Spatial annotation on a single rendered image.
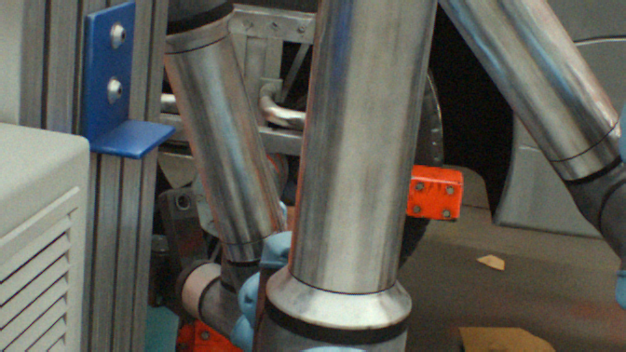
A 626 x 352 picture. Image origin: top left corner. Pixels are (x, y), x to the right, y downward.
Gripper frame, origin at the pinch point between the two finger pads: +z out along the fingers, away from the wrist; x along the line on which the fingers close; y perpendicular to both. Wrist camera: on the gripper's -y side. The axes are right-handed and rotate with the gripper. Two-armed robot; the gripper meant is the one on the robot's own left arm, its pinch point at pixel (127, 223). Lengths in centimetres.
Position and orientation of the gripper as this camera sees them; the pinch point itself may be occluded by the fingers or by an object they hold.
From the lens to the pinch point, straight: 158.0
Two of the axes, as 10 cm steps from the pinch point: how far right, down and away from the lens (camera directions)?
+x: 7.6, -1.1, 6.4
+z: -6.4, -3.0, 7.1
